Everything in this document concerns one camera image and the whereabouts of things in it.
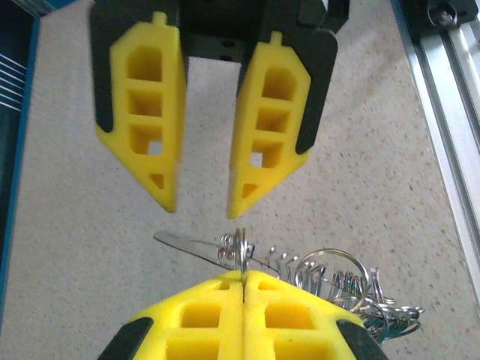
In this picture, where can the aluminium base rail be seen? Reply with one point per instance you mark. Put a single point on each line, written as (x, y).
(450, 93)

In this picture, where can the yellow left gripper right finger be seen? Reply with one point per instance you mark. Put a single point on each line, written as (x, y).
(292, 326)

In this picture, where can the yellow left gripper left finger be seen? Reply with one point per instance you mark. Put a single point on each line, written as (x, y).
(195, 326)

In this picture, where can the bunch of keys with tags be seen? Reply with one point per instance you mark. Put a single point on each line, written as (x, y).
(318, 277)

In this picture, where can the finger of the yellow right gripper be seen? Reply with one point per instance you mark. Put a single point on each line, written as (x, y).
(170, 112)
(247, 157)

